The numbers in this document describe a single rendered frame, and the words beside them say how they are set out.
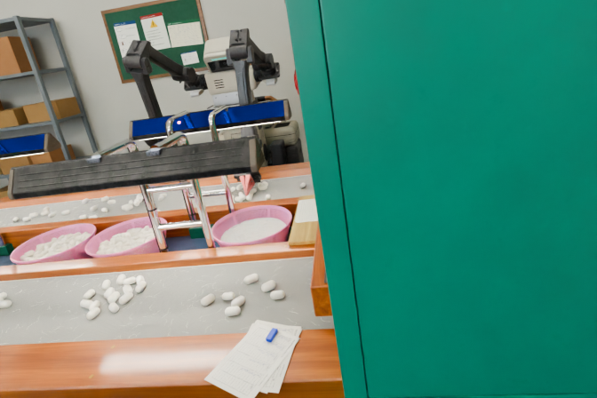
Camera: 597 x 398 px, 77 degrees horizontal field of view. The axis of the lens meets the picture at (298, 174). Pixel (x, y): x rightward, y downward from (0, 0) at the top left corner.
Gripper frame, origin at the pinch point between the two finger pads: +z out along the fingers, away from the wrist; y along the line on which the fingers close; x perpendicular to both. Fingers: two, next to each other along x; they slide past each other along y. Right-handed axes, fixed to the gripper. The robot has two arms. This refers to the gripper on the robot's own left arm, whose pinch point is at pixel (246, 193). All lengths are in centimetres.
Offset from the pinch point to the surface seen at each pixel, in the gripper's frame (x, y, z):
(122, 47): 72, -155, -208
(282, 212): -11.2, 17.4, 15.5
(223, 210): -9.3, -5.0, 11.6
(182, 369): -54, 10, 66
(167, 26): 64, -107, -215
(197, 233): -6.3, -15.5, 18.1
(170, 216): -9.6, -25.9, 11.7
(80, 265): -30, -41, 36
